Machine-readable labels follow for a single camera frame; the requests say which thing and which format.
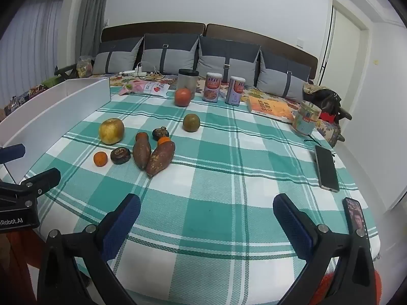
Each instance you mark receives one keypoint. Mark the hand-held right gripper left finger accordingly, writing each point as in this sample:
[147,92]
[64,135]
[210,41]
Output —
[122,225]

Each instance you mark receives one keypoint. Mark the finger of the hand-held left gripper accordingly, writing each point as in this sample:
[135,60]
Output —
[43,178]
[14,152]

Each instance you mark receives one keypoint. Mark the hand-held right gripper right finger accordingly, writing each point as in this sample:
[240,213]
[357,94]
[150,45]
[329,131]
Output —
[291,225]

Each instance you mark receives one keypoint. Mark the small orange tangerine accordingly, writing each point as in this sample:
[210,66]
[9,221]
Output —
[100,159]
[164,140]

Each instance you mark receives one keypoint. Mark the dark mangosteen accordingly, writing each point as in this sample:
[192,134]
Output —
[160,132]
[120,156]

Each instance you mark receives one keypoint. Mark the white cardboard box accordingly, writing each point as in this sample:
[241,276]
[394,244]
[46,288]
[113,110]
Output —
[63,101]

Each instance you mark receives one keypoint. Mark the brown sweet potato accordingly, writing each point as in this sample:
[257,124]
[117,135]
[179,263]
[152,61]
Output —
[141,152]
[160,159]

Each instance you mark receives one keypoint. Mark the yellow apple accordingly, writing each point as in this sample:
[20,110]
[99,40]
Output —
[111,131]

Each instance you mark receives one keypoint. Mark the green orange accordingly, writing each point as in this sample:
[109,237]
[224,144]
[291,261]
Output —
[191,123]

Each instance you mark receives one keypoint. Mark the red tomato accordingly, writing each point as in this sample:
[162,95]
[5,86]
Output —
[182,97]

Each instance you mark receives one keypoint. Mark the smartphone with lit screen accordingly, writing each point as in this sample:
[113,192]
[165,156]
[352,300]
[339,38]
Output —
[354,214]

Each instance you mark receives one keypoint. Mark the dark smartphone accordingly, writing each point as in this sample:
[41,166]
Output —
[327,168]

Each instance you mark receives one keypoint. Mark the green checkered tablecloth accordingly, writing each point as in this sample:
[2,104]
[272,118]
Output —
[206,181]

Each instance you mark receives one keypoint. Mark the dark wooden armrest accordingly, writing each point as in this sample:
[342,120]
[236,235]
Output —
[345,114]
[65,71]

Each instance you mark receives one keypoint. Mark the clear labelled plastic jar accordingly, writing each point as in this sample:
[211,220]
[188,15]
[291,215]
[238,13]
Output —
[306,117]

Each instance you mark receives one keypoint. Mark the clear bag of snacks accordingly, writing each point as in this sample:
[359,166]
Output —
[84,66]

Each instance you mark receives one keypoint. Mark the red packet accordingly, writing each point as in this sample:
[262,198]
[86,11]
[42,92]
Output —
[327,116]

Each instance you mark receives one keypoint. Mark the grey curtain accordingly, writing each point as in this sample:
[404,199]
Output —
[41,38]

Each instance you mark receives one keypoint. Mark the orange book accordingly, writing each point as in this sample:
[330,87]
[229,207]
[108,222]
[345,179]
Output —
[270,108]

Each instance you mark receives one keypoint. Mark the pink white snack packet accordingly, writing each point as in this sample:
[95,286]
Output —
[140,87]

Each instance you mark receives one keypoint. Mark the black bag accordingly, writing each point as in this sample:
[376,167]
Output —
[324,97]

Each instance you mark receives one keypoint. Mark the white power strip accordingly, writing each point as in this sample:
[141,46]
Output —
[127,74]

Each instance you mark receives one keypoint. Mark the grey pillow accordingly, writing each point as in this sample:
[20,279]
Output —
[227,58]
[168,54]
[114,57]
[283,76]

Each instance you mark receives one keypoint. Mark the white charger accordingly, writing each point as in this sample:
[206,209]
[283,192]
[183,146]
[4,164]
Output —
[139,71]

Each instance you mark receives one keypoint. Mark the purple labelled food can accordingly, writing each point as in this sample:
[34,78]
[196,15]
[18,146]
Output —
[212,87]
[235,90]

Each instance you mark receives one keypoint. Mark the clear jar dark lid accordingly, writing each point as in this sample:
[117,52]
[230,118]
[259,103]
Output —
[188,78]

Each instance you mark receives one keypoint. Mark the white door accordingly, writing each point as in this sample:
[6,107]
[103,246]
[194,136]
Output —
[343,47]

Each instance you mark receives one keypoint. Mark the white wall switch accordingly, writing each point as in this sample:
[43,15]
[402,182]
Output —
[300,42]

